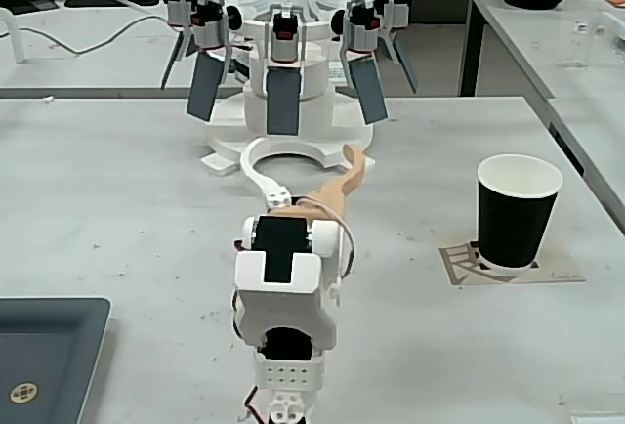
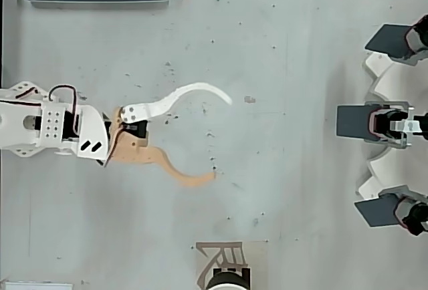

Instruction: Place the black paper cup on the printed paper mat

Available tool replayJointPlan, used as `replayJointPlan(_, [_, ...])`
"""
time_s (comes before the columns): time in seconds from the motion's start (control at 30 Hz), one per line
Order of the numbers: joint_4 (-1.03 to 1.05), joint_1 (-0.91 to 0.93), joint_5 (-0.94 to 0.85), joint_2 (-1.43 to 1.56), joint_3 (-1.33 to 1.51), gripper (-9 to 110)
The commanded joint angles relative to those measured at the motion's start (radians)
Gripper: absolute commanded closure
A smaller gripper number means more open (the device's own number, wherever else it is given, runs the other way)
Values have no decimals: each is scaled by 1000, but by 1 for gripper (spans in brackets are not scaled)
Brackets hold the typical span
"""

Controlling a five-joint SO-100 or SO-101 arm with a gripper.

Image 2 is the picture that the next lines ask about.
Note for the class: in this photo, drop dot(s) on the white and tan gripper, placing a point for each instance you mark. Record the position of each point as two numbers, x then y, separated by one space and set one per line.
131 143

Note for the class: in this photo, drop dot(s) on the black paper cup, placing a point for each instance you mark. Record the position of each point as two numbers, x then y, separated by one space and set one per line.
227 282

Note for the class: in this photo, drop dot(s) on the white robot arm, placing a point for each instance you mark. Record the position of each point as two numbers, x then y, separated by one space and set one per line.
20 119

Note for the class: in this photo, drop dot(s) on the printed paper mat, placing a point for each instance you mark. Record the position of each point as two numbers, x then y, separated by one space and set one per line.
255 263

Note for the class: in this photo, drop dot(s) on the grey dispenser flap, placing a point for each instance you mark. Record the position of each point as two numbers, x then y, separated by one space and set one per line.
388 41
378 213
352 121

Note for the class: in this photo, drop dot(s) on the white dispenser machine base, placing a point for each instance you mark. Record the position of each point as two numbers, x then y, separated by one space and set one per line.
388 79

